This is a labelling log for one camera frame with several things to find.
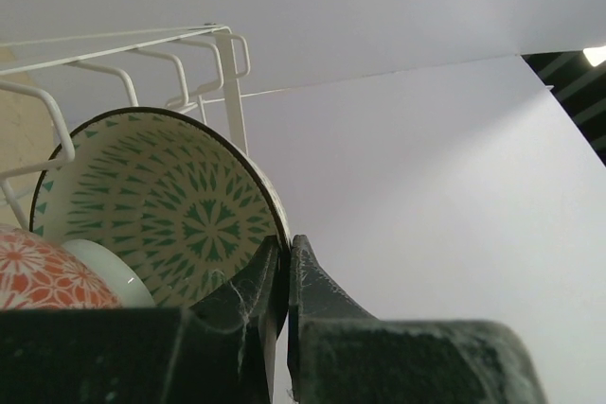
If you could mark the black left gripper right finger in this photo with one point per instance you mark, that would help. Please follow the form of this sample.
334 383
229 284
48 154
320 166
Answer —
338 352

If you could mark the white bowl green pattern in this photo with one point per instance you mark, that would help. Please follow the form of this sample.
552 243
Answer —
180 204

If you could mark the orange floral pattern bowl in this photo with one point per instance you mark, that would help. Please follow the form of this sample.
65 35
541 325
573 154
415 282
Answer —
80 274

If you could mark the white wire dish rack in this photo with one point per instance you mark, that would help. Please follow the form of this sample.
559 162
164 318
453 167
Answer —
50 86

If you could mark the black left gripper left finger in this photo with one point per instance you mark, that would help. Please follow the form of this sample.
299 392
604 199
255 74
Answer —
221 350

